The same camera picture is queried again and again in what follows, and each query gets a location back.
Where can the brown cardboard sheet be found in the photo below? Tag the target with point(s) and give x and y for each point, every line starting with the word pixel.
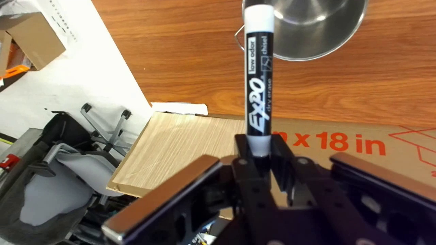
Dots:
pixel 406 150

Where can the white flat stick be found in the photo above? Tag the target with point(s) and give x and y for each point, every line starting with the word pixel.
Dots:
pixel 181 108

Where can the light wooden board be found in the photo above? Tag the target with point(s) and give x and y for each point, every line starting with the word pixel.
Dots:
pixel 167 144

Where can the stainless steel pot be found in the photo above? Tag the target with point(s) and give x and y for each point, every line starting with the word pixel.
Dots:
pixel 308 30

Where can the black white Expo marker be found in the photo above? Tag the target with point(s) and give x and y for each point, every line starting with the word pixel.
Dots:
pixel 258 67

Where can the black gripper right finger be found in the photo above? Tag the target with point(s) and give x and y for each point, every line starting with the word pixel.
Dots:
pixel 370 204

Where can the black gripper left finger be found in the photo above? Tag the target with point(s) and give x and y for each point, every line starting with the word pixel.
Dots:
pixel 180 207

